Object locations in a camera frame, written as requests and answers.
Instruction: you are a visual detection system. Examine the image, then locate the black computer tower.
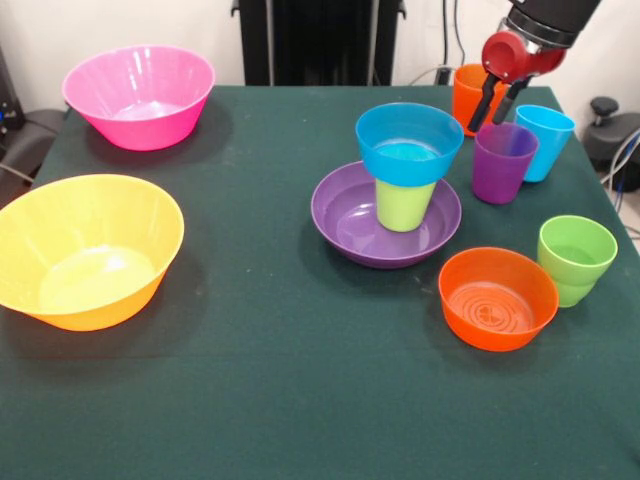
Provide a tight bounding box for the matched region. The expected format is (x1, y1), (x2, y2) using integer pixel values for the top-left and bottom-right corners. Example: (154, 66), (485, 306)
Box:
(0, 44), (26, 146)

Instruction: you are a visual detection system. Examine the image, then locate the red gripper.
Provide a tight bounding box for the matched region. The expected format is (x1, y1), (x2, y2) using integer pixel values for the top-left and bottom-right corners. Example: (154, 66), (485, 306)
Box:
(467, 30), (567, 134)

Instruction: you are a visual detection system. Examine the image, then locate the purple bowl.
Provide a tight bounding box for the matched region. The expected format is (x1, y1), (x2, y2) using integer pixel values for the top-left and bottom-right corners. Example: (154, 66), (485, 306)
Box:
(310, 159), (463, 270)

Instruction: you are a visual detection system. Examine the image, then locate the green cup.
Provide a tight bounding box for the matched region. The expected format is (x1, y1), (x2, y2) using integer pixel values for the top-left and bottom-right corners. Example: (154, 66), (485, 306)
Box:
(549, 277), (600, 309)
(537, 215), (619, 289)

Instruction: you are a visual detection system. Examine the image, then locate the purple cup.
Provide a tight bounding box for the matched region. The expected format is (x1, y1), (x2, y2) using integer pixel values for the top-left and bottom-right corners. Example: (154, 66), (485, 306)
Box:
(471, 121), (540, 206)

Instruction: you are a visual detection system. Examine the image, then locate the lime yellow cup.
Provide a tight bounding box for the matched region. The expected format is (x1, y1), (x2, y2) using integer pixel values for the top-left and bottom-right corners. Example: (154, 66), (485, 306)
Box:
(375, 178), (437, 233)

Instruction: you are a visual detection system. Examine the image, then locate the large pink bowl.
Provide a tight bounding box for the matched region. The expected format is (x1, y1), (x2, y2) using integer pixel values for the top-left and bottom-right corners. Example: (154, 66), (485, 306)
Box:
(61, 44), (217, 152)

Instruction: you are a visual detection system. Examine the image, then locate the small orange bowl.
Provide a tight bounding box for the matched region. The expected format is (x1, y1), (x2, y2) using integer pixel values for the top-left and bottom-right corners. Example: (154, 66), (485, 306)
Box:
(437, 246), (560, 353)

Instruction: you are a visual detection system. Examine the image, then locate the large orange yellow bowl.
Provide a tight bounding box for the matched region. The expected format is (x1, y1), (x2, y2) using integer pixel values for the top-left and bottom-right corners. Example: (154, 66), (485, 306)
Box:
(0, 173), (186, 332)

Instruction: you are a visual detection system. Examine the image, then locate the small blue bowl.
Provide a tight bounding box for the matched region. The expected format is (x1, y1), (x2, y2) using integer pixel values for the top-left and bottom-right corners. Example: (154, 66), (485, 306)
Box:
(355, 102), (466, 188)

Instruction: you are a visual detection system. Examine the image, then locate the black equipment with knob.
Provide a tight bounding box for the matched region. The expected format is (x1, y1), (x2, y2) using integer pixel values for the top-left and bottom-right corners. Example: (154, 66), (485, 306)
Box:
(583, 97), (640, 174)

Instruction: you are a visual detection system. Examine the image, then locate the black cable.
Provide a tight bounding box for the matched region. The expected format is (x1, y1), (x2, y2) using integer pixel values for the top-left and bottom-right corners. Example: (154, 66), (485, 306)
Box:
(453, 0), (470, 67)
(442, 0), (451, 69)

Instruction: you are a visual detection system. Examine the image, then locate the dark green tablecloth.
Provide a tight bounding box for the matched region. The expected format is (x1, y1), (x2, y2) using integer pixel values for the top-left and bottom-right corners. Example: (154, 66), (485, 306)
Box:
(0, 84), (640, 480)

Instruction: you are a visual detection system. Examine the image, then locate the white cable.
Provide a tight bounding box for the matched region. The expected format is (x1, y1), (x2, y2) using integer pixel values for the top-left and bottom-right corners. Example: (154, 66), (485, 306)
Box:
(407, 64), (444, 87)

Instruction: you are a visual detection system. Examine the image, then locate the blue cup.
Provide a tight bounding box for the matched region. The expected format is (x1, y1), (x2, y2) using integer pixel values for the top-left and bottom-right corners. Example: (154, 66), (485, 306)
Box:
(514, 104), (576, 184)

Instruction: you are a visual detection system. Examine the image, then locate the orange cup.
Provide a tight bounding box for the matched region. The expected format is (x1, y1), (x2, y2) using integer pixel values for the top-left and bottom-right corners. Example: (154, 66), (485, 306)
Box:
(452, 63), (509, 137)

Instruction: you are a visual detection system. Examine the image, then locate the blue cable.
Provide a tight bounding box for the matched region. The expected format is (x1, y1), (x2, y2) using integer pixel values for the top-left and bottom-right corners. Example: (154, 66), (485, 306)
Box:
(602, 127), (640, 211)

